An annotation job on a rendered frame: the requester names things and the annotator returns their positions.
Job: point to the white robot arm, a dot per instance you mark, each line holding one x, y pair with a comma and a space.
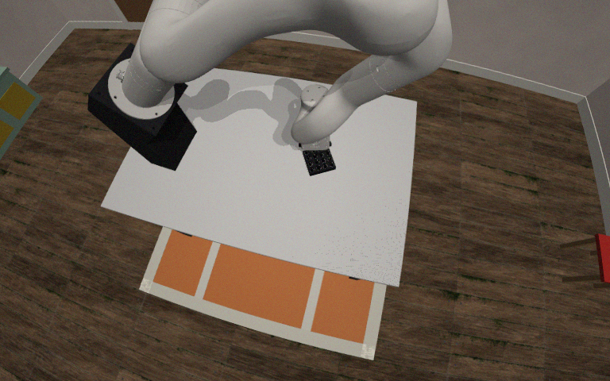
184, 39

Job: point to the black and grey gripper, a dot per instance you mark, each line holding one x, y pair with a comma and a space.
318, 145

